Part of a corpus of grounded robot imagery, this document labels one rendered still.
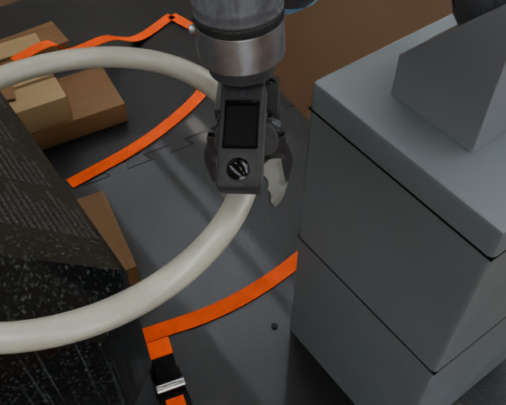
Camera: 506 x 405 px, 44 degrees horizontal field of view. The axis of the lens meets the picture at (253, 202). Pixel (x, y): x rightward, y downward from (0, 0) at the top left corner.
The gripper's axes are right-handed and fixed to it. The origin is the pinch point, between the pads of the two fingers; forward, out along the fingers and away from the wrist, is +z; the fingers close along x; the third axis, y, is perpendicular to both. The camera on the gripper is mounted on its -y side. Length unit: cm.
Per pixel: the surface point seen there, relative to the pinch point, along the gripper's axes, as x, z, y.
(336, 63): -19, 86, 154
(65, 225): 34.1, 21.3, 14.8
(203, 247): 3.7, -8.5, -14.0
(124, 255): 42, 73, 49
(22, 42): 99, 69, 147
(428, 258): -26.0, 23.9, 9.9
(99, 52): 22.4, -8.1, 21.6
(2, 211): 40.6, 13.0, 10.4
